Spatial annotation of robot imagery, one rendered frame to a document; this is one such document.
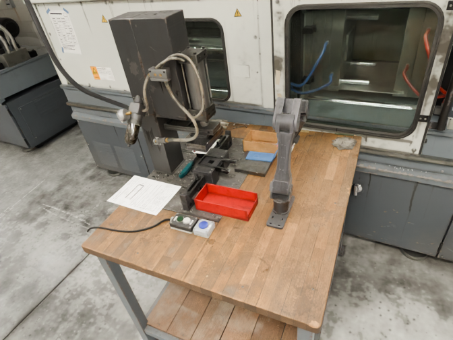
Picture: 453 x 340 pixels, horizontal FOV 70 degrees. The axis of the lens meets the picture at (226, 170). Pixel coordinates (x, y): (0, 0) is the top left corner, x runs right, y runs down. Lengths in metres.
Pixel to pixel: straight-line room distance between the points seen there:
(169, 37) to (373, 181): 1.41
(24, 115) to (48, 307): 2.44
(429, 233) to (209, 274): 1.50
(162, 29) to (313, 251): 0.99
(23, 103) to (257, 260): 3.63
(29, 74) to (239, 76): 2.91
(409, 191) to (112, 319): 1.96
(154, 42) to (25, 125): 3.22
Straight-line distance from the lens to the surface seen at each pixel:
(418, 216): 2.24
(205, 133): 1.46
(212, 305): 1.95
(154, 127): 1.57
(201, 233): 1.32
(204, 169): 1.53
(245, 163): 1.64
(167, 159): 1.65
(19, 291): 2.86
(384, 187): 2.13
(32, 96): 4.44
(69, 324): 2.48
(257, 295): 1.15
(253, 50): 1.95
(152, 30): 1.36
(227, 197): 1.48
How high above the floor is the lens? 1.88
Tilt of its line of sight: 36 degrees down
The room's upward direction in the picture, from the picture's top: 8 degrees counter-clockwise
